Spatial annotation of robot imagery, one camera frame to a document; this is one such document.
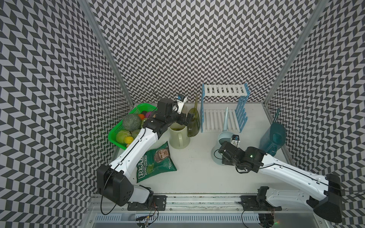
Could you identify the olive transparent watering can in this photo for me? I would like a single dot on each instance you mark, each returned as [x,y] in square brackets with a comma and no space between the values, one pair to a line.
[195,123]

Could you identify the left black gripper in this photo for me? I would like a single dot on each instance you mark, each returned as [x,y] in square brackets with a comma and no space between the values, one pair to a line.
[187,119]

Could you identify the orange carrot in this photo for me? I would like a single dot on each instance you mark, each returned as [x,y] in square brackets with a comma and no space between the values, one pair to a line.
[142,116]

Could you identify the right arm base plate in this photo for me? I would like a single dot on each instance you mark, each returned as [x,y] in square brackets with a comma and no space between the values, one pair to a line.
[251,203]

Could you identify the green chips bag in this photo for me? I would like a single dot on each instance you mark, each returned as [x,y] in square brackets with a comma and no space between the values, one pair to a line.
[154,162]

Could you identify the teal transparent watering can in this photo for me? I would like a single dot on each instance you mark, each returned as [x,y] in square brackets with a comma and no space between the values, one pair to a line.
[274,138]

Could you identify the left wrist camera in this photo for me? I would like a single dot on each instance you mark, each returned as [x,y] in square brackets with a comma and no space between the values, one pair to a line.
[181,100]

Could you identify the cream watering can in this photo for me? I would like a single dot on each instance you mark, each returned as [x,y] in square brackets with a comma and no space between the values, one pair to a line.
[178,136]

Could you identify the dark green melon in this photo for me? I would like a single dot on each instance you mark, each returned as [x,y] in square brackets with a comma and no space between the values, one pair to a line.
[131,122]

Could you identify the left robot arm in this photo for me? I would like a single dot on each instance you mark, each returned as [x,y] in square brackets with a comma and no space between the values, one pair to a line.
[113,180]

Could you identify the green apple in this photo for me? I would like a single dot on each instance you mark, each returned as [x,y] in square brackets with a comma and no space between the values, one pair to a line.
[135,133]

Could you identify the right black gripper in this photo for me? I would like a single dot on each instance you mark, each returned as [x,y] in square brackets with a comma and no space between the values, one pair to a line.
[226,161]

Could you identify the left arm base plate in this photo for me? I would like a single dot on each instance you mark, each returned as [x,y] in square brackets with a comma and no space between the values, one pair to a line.
[156,202]

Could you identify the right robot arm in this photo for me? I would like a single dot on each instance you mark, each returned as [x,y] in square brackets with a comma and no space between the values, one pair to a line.
[321,194]

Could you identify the blue white slatted shelf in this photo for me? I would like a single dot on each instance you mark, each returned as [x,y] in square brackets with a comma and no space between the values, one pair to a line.
[222,120]

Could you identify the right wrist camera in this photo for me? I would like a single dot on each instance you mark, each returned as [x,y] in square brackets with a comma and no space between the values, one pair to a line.
[235,140]

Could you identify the purple onion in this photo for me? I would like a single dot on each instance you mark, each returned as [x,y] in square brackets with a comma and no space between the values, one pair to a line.
[149,114]

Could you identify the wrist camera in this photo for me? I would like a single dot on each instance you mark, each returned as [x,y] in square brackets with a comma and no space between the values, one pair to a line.
[181,100]
[235,140]

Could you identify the light blue watering can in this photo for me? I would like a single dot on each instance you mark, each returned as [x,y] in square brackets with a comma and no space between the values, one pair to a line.
[224,136]

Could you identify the yellow lemon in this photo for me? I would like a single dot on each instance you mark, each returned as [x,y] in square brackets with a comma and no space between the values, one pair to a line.
[128,140]

